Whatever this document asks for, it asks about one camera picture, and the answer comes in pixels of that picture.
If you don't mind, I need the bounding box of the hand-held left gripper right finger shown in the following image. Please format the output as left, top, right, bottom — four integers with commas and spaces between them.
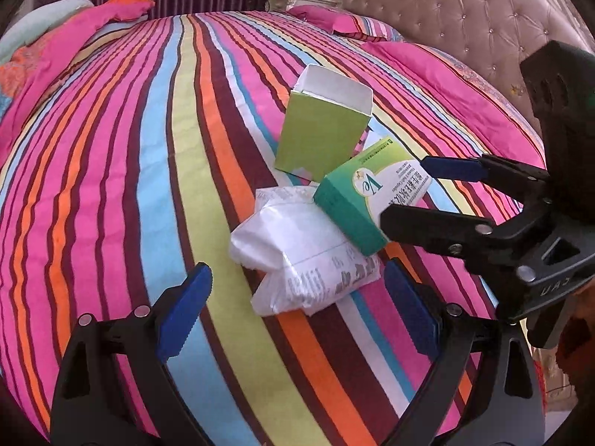
384, 257, 546, 446

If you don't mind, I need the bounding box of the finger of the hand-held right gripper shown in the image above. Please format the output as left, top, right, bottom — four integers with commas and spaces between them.
379, 206, 536, 266
419, 153, 552, 201

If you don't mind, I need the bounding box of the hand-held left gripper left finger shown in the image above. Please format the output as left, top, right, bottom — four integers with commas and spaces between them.
50, 261, 215, 446

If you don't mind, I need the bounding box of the green white medicine box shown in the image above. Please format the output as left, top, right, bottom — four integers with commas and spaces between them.
312, 136, 433, 256

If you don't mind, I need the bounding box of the white plastic packet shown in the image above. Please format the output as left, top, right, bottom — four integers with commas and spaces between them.
229, 185, 382, 318

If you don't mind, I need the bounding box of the large pink pillow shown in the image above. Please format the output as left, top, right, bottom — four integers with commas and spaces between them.
360, 39, 547, 169

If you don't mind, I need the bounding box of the open yellow-green box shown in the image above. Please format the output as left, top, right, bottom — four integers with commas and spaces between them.
273, 64, 374, 182

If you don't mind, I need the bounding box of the beige tufted headboard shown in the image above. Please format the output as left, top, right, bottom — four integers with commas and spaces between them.
341, 0, 595, 119

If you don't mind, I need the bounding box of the small pink pillow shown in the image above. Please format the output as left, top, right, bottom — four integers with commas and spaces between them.
286, 4, 403, 43

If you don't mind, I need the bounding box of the cream carved nightstand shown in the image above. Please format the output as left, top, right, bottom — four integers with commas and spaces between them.
268, 0, 345, 10

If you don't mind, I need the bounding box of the folded pink blanket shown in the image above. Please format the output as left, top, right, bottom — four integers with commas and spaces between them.
28, 0, 157, 103

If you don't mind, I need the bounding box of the light green pillow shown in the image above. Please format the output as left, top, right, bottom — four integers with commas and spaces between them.
0, 0, 94, 64

